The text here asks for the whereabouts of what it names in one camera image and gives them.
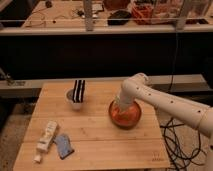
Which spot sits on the blue sponge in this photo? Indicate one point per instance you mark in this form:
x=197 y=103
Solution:
x=64 y=148

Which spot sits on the white tube bottle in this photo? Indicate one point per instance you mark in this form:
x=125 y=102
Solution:
x=45 y=140

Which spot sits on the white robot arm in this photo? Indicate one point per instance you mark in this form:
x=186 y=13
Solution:
x=196 y=115

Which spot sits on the orange ceramic bowl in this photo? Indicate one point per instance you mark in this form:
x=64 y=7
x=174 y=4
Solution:
x=125 y=119

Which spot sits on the white cup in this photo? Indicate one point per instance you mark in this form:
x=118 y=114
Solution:
x=75 y=106

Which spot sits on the black object on bench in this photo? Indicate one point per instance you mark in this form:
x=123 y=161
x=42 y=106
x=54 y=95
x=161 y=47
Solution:
x=119 y=17

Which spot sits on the orange tool on bench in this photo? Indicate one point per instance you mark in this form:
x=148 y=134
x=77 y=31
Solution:
x=141 y=14

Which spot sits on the grey metal post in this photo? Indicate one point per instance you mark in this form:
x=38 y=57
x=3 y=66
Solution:
x=182 y=18
x=88 y=14

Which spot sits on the grey metal post right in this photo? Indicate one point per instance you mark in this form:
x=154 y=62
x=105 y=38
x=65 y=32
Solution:
x=182 y=18

